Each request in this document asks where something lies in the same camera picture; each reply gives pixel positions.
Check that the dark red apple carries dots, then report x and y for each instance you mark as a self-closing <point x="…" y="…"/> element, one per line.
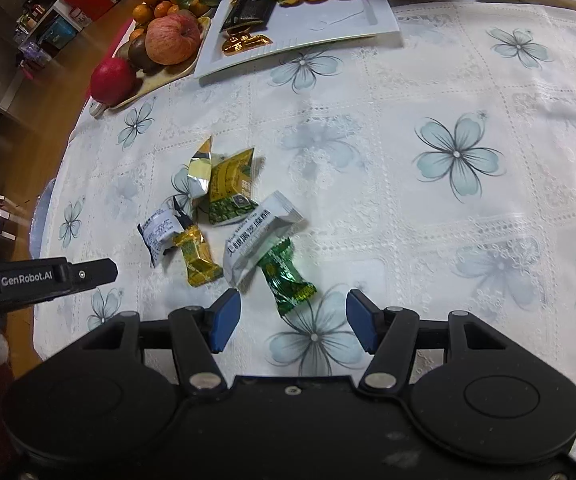
<point x="112" y="82"/>

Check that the white rectangular plate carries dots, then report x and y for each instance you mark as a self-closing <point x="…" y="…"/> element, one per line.
<point x="328" y="25"/>

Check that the pink red apple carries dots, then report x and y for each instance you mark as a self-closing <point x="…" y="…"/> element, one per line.
<point x="172" y="40"/>

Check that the white grey snack packet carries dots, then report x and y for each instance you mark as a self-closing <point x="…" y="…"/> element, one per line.
<point x="253" y="245"/>

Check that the dark blue white snack packet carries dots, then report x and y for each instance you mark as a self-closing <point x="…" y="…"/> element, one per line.
<point x="160" y="232"/>

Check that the brown green kiwi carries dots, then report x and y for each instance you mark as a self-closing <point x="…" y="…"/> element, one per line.
<point x="140" y="54"/>

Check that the white floral tablecloth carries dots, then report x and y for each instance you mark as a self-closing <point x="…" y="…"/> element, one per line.
<point x="418" y="85"/>

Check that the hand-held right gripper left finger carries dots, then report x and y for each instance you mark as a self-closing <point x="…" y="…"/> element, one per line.
<point x="225" y="321"/>

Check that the blue storage bin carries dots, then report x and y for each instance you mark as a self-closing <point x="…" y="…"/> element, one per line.
<point x="60" y="32"/>

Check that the gold silver foil snack packet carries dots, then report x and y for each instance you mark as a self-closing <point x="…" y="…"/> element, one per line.
<point x="200" y="172"/>

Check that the green foil candy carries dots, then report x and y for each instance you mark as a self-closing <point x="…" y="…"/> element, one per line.
<point x="283" y="275"/>

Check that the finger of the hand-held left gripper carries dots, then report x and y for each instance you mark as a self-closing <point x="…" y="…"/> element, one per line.
<point x="95" y="274"/>

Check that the small gold foil candy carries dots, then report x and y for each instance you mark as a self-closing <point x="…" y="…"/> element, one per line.
<point x="197" y="260"/>

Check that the green yellow snack packet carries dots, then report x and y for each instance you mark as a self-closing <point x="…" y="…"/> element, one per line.
<point x="230" y="180"/>

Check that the black snack packet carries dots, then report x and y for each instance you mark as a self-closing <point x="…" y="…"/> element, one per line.
<point x="250" y="7"/>

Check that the gold foil chocolate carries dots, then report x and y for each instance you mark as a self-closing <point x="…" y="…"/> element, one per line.
<point x="234" y="42"/>
<point x="259" y="40"/>

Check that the pile of small tangerines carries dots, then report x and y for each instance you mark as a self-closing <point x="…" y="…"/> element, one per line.
<point x="160" y="5"/>

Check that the cream fruit plate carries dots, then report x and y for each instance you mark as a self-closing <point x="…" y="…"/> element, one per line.
<point x="167" y="77"/>

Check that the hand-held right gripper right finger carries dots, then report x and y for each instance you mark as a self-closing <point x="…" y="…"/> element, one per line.
<point x="363" y="323"/>

